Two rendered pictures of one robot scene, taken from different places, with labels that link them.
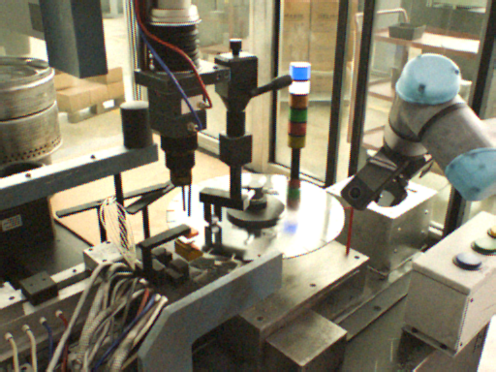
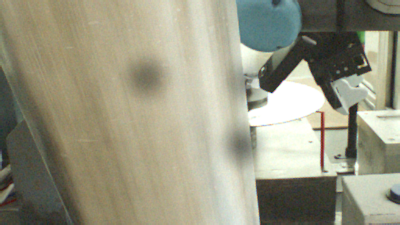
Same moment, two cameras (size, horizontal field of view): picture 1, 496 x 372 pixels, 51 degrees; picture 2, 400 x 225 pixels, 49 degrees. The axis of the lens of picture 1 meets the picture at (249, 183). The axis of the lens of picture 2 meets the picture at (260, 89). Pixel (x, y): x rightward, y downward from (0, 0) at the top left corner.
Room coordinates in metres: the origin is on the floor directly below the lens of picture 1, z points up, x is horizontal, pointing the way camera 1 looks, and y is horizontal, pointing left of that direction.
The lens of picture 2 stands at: (0.26, -0.58, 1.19)
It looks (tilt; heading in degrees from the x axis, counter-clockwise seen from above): 15 degrees down; 40
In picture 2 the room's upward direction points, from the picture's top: 1 degrees counter-clockwise
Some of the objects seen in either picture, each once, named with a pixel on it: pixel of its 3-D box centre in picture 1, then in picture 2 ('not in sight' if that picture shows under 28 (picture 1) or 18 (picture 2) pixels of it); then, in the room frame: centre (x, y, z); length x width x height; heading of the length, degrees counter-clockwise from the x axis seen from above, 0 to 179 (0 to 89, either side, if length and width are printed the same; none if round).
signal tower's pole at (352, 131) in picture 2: (294, 187); (352, 114); (1.15, -0.11, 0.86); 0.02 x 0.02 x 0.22
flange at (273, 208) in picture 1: (255, 204); (240, 92); (0.87, -0.01, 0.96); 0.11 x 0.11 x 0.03
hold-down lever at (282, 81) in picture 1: (263, 83); not in sight; (0.80, -0.02, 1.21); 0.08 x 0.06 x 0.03; 134
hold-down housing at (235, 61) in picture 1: (235, 105); not in sight; (0.80, 0.02, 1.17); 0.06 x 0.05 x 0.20; 125
